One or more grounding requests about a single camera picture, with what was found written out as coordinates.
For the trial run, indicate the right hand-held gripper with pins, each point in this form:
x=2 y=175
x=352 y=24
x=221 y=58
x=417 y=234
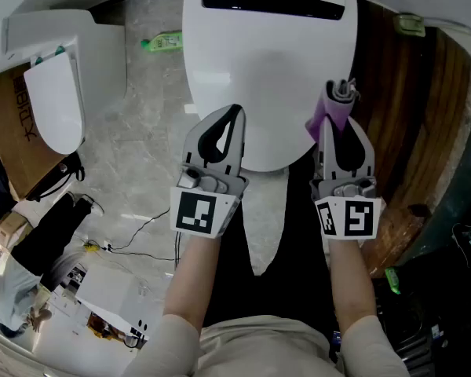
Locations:
x=357 y=218

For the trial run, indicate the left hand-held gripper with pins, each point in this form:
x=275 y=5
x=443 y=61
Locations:
x=196 y=212

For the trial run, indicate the purple and grey cleaning cloth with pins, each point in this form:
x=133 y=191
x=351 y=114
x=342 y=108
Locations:
x=333 y=106

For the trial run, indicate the white toilet lid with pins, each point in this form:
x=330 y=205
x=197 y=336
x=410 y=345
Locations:
x=267 y=73

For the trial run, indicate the person's right forearm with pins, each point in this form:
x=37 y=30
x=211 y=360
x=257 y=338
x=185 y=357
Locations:
x=351 y=285

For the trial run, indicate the person's left forearm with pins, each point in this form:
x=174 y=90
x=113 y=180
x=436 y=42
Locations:
x=190 y=277

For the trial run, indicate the pale green toilet brush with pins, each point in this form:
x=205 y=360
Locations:
x=409 y=24

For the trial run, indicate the white toilet with square tank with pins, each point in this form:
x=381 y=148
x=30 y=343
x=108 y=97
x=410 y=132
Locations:
x=59 y=104

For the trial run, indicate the round wooden platform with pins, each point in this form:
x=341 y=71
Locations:
x=408 y=112

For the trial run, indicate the green plastic bottle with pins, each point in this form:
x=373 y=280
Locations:
x=163 y=41

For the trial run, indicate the person's black trousers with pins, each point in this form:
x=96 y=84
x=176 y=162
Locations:
x=310 y=273

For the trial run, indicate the small green bottle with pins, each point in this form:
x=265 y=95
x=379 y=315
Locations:
x=392 y=280

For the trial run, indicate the white power strip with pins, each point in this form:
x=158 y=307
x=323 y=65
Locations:
x=102 y=246

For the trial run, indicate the white box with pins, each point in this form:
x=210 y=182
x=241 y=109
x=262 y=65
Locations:
x=114 y=289

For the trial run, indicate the large brown cardboard box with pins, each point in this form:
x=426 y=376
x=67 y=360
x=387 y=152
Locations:
x=15 y=147

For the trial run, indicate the person's beige shirt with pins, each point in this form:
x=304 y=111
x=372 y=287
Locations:
x=259 y=348

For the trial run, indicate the small cardboard box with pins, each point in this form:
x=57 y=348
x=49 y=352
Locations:
x=12 y=226

